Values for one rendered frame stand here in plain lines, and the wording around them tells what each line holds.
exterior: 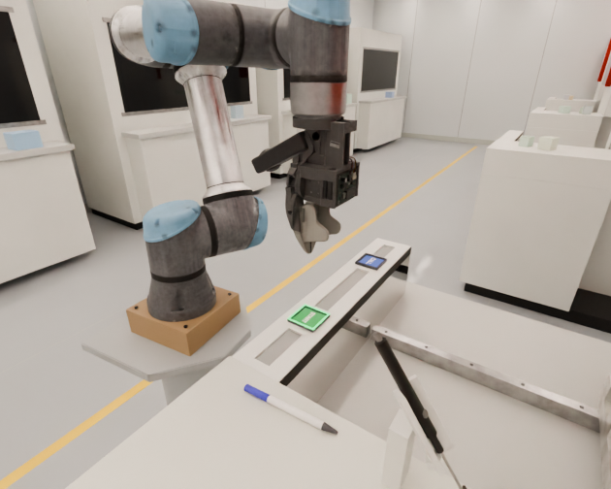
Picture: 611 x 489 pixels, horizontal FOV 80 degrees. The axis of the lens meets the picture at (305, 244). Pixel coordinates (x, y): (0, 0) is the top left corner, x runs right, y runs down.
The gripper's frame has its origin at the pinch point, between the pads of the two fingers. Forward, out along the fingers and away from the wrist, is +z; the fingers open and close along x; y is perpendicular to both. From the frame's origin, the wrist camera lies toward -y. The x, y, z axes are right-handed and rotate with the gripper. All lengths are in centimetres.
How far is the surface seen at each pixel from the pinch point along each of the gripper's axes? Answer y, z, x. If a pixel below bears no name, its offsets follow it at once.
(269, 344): -0.8, 14.6, -9.3
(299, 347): 3.7, 14.6, -7.1
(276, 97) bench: -280, 5, 346
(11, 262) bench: -256, 91, 23
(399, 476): 25.1, 11.5, -20.0
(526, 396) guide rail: 36.4, 27.0, 17.0
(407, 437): 25.2, 5.7, -19.8
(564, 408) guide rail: 42, 26, 17
